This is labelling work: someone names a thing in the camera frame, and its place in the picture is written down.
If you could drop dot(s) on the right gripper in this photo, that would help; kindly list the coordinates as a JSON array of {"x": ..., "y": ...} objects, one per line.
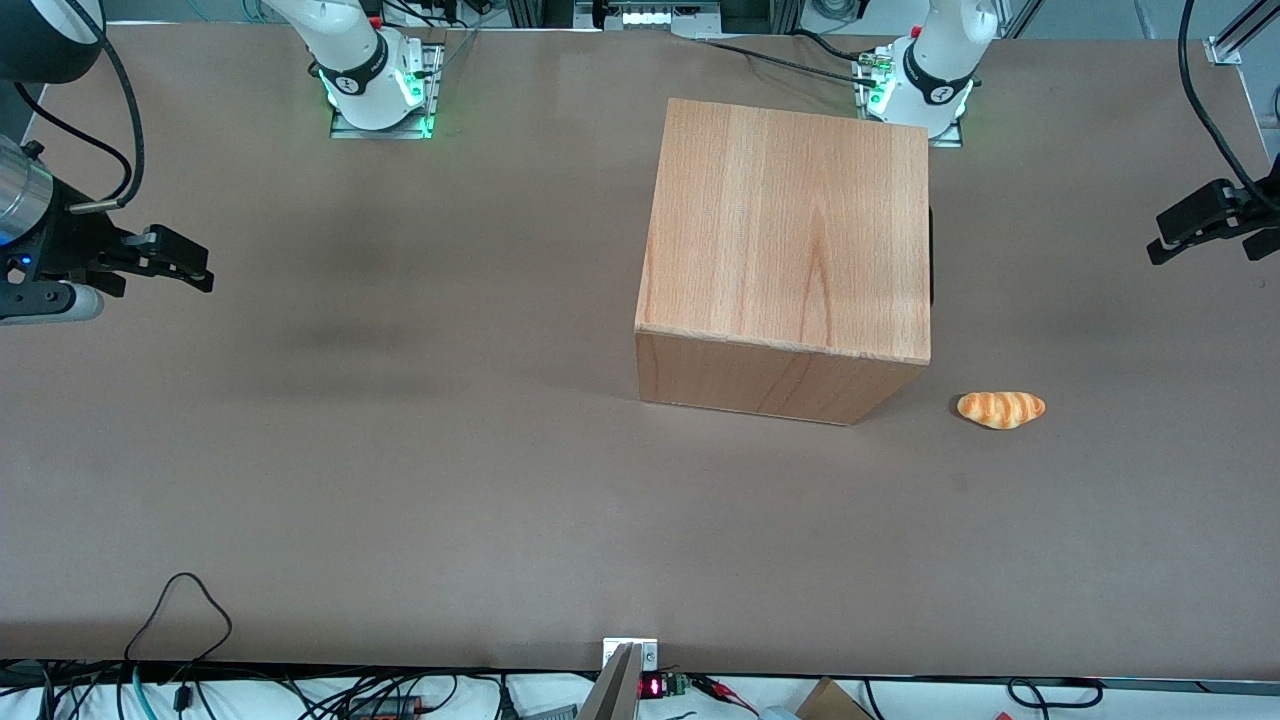
[{"x": 72, "y": 243}]

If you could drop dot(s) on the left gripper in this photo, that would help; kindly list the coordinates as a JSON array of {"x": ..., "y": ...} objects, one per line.
[{"x": 1212, "y": 208}]

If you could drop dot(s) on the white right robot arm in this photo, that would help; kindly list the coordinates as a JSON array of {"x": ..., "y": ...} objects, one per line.
[{"x": 350, "y": 60}]

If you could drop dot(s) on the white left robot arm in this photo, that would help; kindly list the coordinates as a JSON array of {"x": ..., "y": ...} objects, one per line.
[{"x": 940, "y": 60}]

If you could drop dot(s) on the wooden drawer cabinet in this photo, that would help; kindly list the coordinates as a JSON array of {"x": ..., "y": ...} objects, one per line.
[{"x": 785, "y": 260}]

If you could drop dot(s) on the toy croissant bread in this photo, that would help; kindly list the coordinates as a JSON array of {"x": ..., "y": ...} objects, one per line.
[{"x": 1000, "y": 409}]

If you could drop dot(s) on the brown cardboard piece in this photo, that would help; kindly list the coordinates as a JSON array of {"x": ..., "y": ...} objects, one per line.
[{"x": 830, "y": 702}]

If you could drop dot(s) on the red digit display module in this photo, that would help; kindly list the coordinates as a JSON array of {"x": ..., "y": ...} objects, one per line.
[{"x": 660, "y": 686}]

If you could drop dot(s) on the red clip leads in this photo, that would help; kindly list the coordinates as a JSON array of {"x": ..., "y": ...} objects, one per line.
[{"x": 725, "y": 690}]

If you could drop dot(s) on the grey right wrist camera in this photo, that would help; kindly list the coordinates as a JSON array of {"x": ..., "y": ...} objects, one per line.
[{"x": 50, "y": 302}]

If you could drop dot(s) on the aluminium frame profile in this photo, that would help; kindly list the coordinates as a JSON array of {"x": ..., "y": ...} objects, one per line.
[{"x": 1235, "y": 40}]

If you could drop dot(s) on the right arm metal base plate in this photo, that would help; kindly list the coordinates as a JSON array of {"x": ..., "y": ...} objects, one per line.
[{"x": 436, "y": 90}]

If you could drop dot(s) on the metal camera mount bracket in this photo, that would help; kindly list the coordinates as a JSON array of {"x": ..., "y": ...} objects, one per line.
[{"x": 625, "y": 665}]

